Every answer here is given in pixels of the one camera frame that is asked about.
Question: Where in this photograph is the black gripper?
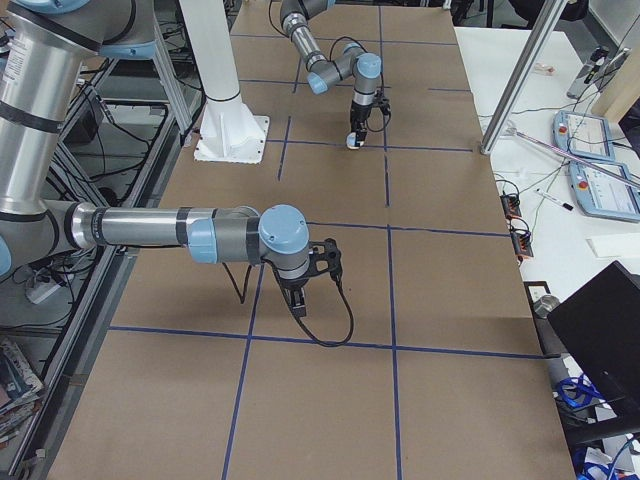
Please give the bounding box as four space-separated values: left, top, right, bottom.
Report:
276 272 308 317
350 102 372 143

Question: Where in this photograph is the light blue white bell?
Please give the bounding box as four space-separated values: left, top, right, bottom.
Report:
346 135 364 150

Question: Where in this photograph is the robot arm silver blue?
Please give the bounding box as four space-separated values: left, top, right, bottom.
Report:
279 0 390 149
1 1 311 317

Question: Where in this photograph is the upper orange black connector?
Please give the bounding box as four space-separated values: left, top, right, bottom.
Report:
500 193 521 220

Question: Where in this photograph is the orange black connector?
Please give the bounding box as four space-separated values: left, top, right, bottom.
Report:
509 227 534 261
500 193 521 220

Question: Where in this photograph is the lower orange black connector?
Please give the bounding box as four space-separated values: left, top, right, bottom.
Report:
509 227 534 261

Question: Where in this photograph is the black marker pen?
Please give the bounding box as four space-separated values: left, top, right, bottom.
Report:
535 189 574 211

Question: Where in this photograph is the upper teach pendant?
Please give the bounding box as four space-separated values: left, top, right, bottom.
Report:
553 110 616 162

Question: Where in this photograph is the teach pendant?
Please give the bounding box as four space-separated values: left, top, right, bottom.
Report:
569 162 639 223
553 110 616 162

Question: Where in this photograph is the lower teach pendant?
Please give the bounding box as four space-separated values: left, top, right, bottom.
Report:
569 162 639 223

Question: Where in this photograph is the silver metal cylinder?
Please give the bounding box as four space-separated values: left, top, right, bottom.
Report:
533 294 561 319

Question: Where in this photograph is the white power strip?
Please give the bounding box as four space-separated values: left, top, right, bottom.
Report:
25 281 61 305

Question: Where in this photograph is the white flat block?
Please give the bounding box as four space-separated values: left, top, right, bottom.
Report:
587 235 639 258

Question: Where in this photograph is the stack of magazines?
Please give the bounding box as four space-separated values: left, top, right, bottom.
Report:
1 337 44 443

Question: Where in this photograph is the black laptop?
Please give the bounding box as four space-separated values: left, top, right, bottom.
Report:
548 261 639 416

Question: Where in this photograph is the black camera cable loop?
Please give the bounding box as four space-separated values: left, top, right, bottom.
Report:
298 272 354 347

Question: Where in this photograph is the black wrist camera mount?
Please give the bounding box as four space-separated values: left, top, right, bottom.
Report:
307 238 343 281

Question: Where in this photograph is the white pedestal column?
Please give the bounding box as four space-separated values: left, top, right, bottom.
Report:
180 0 270 164

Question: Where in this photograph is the aluminium frame post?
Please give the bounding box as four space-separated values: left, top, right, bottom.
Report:
480 0 567 155

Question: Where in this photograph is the blue lanyard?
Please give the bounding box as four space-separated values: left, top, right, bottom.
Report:
557 373 609 409

